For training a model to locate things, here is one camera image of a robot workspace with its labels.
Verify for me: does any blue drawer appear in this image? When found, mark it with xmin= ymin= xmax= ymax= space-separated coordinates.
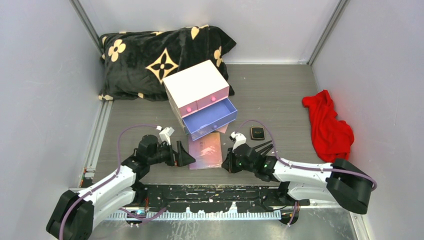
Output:
xmin=182 ymin=98 xmax=238 ymax=140

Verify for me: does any red cloth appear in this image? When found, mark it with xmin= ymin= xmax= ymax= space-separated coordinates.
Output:
xmin=301 ymin=89 xmax=355 ymax=163

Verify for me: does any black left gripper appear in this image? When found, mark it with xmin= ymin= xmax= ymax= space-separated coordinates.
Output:
xmin=147 ymin=140 xmax=195 ymax=167

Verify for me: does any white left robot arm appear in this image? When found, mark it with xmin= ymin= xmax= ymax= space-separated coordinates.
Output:
xmin=46 ymin=134 xmax=196 ymax=240

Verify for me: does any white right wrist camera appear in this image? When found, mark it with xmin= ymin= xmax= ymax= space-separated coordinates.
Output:
xmin=229 ymin=131 xmax=247 ymax=152

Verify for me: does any black floral plush blanket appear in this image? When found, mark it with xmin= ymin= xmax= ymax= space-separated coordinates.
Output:
xmin=98 ymin=24 xmax=237 ymax=102

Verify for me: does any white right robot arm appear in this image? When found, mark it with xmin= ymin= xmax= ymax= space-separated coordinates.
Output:
xmin=221 ymin=143 xmax=374 ymax=215

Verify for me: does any black square compact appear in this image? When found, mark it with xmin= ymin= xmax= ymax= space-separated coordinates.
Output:
xmin=250 ymin=126 xmax=266 ymax=141

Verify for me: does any white pink drawer organizer box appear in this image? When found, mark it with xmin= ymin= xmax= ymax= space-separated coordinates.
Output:
xmin=163 ymin=60 xmax=230 ymax=137

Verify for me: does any small pink card packet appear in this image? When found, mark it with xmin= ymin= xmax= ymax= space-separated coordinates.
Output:
xmin=216 ymin=124 xmax=229 ymax=134

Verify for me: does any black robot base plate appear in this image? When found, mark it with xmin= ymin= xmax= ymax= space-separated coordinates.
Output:
xmin=127 ymin=184 xmax=294 ymax=213

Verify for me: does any black fan makeup brush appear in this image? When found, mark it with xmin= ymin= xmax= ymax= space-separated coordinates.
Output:
xmin=253 ymin=140 xmax=274 ymax=156

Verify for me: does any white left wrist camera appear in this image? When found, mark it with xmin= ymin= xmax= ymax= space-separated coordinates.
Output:
xmin=156 ymin=125 xmax=175 ymax=145

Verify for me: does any holographic eyeshadow palette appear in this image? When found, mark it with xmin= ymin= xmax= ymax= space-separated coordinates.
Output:
xmin=188 ymin=132 xmax=223 ymax=170

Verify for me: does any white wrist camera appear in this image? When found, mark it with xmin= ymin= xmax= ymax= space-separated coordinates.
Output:
xmin=229 ymin=131 xmax=247 ymax=152
xmin=156 ymin=125 xmax=175 ymax=145

